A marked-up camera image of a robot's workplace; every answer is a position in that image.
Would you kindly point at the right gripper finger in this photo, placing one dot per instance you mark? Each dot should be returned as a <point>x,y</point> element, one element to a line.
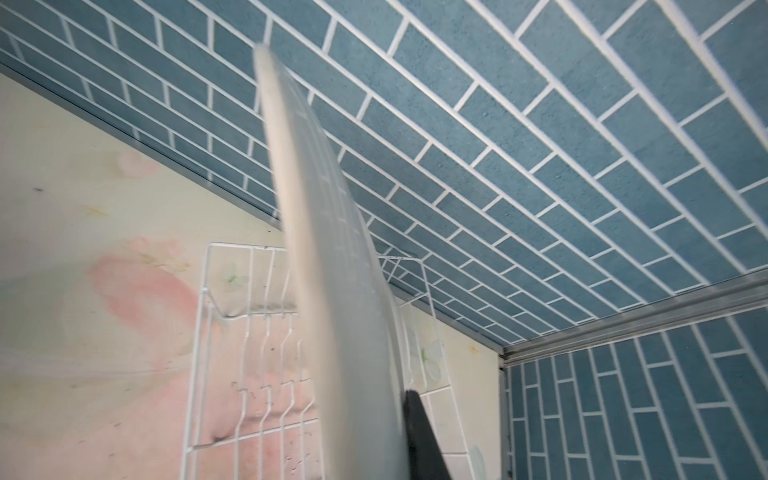
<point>426,461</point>

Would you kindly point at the round plate red rim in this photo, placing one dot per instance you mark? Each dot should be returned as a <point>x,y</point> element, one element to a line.
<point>346,308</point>

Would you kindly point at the white wire dish rack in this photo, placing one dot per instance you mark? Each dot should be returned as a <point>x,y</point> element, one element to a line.
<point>251,410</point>

